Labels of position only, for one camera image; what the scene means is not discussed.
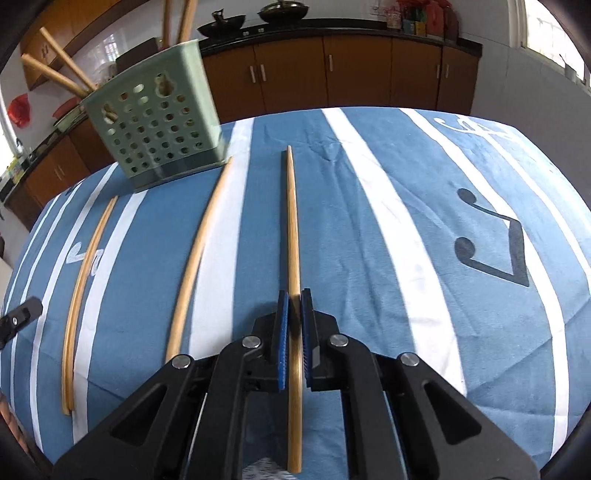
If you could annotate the yellow dish soap bottle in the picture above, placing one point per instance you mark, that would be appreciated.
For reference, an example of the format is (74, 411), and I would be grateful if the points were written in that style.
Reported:
(14, 170)

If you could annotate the blue white striped tablecloth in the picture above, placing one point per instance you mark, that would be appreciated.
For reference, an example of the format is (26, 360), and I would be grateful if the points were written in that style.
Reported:
(508, 346)

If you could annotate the black kitchen countertop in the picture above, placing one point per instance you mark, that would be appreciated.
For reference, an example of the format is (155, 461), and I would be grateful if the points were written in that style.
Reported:
(351, 32)

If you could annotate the large red jug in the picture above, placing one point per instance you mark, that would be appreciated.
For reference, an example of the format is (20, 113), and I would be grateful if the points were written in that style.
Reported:
(436, 18)

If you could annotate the red label oil bottle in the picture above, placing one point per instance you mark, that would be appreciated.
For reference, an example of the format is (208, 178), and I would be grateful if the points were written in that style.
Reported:
(393, 18)

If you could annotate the brown wooden base cabinet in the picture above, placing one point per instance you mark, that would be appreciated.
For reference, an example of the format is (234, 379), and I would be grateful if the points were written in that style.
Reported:
(360, 74)

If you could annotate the black wok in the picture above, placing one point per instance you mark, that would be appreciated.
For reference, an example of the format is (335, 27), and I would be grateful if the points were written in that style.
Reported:
(221, 24)

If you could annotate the long wooden chopstick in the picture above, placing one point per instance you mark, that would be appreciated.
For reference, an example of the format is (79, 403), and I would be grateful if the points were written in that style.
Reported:
(74, 300)
(187, 21)
(51, 74)
(80, 300)
(64, 55)
(292, 230)
(198, 240)
(167, 23)

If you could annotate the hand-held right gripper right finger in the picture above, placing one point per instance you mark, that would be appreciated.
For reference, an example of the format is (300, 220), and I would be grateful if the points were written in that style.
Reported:
(308, 337)

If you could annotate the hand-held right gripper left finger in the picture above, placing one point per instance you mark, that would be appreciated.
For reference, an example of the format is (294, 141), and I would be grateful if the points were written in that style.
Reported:
(282, 341)

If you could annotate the red plastic basin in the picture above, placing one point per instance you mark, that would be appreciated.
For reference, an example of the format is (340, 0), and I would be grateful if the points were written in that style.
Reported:
(69, 107)

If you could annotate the brown clay pot with lid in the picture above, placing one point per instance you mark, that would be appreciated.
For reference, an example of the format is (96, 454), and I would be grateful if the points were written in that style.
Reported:
(282, 11)

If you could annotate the sliding window with cup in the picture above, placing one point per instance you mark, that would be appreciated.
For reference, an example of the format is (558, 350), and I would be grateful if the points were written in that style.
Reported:
(554, 27)

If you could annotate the chopsticks in holder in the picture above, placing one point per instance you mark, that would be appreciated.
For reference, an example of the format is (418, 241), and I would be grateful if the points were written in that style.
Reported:
(46, 27)

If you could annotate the dark brown bottle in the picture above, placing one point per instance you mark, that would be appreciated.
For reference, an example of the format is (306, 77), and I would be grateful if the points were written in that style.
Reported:
(451, 23)

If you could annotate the hanging red plastic bag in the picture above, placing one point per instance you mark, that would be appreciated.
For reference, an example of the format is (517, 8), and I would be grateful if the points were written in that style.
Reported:
(19, 110)

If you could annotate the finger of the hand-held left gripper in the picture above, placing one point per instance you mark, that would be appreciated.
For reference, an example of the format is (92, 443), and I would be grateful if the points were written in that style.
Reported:
(23, 314)

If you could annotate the small seasoning bottles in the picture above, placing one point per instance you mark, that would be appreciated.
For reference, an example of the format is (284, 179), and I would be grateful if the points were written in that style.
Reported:
(414, 22)

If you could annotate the green perforated utensil holder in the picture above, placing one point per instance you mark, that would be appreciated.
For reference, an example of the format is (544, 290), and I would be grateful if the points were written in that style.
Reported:
(207, 101)

